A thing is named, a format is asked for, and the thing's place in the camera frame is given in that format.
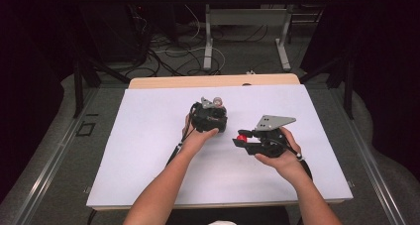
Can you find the white board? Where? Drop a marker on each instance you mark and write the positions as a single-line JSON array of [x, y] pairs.
[[231, 185]]

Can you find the desk with white legs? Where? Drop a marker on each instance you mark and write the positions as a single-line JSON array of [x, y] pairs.
[[247, 17]]

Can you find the white cloth patch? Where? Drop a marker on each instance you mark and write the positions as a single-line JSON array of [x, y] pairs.
[[221, 222]]

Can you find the dark cola bottle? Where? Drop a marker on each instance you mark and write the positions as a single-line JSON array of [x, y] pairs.
[[216, 118]]

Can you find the black metal stand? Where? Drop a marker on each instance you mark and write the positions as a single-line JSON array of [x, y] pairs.
[[346, 83], [81, 83]]

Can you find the person's left hand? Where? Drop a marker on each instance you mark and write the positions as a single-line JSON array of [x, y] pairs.
[[196, 140]]

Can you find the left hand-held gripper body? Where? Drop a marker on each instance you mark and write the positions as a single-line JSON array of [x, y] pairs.
[[201, 117]]

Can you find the person's dark clothing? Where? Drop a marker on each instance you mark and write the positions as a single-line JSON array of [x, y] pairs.
[[257, 216]]

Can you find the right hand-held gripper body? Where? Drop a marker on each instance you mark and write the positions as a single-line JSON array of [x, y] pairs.
[[272, 142]]

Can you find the red bottle cap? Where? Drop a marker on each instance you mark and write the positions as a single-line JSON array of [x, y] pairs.
[[241, 138]]

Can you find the wooden table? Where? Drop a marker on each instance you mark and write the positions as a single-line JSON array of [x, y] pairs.
[[198, 81]]

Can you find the aluminium floor rail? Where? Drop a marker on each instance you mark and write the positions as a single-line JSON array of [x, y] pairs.
[[369, 165], [49, 165]]

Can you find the person's right hand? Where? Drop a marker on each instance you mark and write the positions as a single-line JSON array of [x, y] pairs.
[[285, 164]]

